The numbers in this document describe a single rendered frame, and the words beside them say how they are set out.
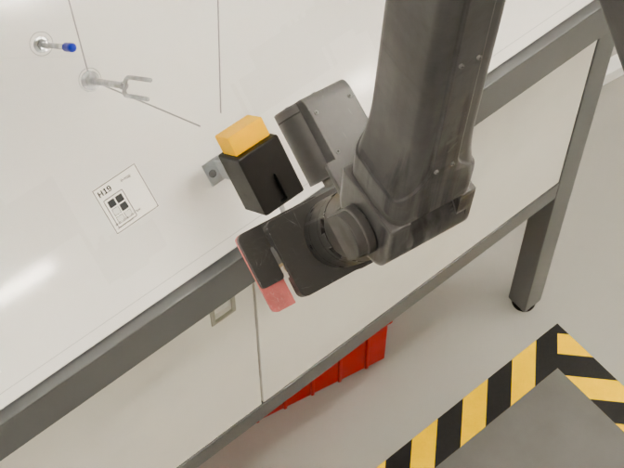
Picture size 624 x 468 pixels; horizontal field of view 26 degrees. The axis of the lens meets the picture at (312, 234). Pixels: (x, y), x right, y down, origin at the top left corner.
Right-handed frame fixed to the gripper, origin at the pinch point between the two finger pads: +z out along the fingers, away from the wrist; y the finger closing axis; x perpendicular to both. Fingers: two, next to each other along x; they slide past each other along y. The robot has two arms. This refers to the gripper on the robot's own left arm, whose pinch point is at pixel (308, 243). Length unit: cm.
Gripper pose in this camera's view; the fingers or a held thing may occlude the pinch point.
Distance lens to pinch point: 114.0
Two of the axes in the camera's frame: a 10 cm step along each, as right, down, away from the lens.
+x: 4.6, 8.9, 0.2
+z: -2.6, 1.1, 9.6
